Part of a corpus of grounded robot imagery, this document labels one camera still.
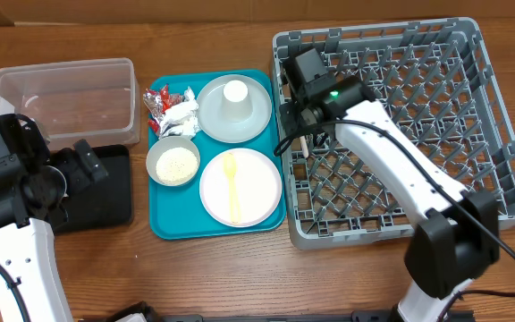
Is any yellow plastic spoon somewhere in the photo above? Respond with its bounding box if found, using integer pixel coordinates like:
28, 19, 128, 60
224, 153, 241, 225

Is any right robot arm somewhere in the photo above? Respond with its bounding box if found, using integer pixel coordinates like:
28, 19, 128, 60
274, 47, 500, 321

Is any teal serving tray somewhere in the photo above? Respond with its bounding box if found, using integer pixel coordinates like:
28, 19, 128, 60
148, 70, 286, 240

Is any grey plate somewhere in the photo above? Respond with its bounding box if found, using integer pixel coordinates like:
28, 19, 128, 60
197, 74, 272, 143

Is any grey dishwasher rack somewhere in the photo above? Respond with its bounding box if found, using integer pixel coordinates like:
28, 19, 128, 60
272, 18, 515, 250

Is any black tray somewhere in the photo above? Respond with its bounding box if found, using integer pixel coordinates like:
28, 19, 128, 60
49, 145, 133, 235

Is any white plastic utensil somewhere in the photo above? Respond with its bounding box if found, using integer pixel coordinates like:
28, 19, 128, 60
300, 136, 309, 158

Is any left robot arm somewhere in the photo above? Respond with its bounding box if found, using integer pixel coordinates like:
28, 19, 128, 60
0, 114, 108, 321

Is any grey bowl with rice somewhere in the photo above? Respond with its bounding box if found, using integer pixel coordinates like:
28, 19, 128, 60
146, 136, 200, 187

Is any red foil wrapper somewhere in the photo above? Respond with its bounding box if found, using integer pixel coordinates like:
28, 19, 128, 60
143, 85, 184, 135

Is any clear plastic bin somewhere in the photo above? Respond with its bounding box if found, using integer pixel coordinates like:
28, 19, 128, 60
0, 58, 141, 150

